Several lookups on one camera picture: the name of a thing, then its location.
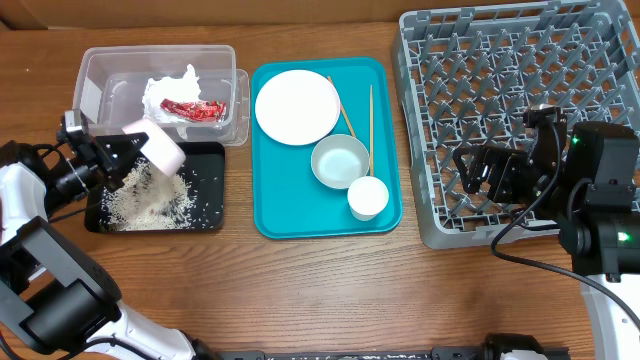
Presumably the spilled rice pile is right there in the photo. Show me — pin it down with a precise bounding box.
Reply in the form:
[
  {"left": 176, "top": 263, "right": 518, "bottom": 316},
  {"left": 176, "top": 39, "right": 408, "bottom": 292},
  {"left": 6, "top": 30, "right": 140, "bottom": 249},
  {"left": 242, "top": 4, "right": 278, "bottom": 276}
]
[{"left": 97, "top": 159, "right": 224, "bottom": 232}]

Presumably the clear plastic bin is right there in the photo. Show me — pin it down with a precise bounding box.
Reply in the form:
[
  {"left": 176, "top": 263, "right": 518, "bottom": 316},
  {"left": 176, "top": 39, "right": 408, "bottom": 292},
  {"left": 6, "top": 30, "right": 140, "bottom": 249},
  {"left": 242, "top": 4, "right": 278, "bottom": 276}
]
[{"left": 72, "top": 45, "right": 250, "bottom": 146}]

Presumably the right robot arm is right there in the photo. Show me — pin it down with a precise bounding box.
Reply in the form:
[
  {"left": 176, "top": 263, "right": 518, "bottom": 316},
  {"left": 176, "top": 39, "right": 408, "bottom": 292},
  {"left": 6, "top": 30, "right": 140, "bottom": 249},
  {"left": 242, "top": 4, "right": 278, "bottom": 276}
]
[{"left": 453, "top": 104, "right": 639, "bottom": 359}]

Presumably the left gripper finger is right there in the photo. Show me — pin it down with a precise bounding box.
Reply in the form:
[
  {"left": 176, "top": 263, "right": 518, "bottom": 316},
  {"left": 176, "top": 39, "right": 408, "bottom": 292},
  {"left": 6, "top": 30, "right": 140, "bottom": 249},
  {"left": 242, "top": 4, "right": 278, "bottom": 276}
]
[
  {"left": 94, "top": 132, "right": 149, "bottom": 160},
  {"left": 102, "top": 154, "right": 138, "bottom": 191}
]

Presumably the black plastic tray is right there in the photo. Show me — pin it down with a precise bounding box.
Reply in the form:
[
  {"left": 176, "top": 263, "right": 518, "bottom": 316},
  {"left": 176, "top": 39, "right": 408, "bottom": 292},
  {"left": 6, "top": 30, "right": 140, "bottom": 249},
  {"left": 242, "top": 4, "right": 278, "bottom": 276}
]
[{"left": 84, "top": 142, "right": 225, "bottom": 233}]

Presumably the grey dishwasher rack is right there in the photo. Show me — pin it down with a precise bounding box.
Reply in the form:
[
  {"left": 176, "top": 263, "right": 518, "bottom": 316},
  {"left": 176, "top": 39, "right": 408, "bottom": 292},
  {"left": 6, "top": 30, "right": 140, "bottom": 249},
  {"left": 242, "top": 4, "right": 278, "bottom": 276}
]
[{"left": 391, "top": 1, "right": 639, "bottom": 249}]

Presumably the white napkin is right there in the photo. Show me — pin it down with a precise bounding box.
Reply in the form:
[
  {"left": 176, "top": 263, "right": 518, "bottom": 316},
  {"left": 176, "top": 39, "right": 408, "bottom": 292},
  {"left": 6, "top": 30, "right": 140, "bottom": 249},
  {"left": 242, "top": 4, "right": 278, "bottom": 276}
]
[{"left": 141, "top": 64, "right": 201, "bottom": 123}]

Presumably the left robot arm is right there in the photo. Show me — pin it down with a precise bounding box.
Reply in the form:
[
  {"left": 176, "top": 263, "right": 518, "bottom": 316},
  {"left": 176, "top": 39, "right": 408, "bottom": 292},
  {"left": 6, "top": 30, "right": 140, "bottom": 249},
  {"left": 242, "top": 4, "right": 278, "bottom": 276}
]
[{"left": 1, "top": 133, "right": 219, "bottom": 360}]

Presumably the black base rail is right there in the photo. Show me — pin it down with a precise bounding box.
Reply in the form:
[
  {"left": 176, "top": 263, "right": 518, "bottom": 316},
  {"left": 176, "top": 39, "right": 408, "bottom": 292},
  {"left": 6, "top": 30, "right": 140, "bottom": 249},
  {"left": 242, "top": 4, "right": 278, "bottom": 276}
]
[{"left": 219, "top": 333, "right": 571, "bottom": 360}]

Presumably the white paper cup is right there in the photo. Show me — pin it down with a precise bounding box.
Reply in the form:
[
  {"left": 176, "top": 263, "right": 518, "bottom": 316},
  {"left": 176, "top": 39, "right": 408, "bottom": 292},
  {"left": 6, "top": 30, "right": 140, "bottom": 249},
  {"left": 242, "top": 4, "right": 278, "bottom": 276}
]
[{"left": 347, "top": 176, "right": 389, "bottom": 221}]

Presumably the pink bowl with rice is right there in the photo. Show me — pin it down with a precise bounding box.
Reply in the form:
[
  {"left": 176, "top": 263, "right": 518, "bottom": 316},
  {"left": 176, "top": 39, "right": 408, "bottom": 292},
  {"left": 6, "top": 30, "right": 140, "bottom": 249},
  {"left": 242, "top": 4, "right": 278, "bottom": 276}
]
[{"left": 122, "top": 118, "right": 186, "bottom": 177}]

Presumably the grey-green bowl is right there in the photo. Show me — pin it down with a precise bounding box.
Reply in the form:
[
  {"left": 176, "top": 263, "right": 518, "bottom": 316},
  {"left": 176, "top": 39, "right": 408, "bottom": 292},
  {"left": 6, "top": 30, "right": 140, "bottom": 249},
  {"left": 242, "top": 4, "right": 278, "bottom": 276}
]
[{"left": 311, "top": 134, "right": 370, "bottom": 190}]

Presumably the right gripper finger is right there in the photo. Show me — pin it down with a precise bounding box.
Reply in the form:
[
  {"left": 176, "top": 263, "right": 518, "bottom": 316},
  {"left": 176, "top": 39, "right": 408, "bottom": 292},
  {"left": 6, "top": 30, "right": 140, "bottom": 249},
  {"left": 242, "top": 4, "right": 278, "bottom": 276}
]
[
  {"left": 453, "top": 147, "right": 481, "bottom": 174},
  {"left": 459, "top": 170, "right": 479, "bottom": 194}
]

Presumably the pink round plate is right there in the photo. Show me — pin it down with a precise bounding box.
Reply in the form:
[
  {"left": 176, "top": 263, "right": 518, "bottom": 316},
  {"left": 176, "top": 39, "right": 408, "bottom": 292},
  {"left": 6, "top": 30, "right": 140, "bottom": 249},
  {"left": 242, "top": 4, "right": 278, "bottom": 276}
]
[{"left": 254, "top": 70, "right": 341, "bottom": 146}]

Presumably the red snack wrapper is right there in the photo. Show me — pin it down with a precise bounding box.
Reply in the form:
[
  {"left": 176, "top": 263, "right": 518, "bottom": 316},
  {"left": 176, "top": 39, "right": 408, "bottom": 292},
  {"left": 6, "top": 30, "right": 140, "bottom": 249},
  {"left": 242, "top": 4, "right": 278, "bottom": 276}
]
[{"left": 160, "top": 99, "right": 227, "bottom": 123}]

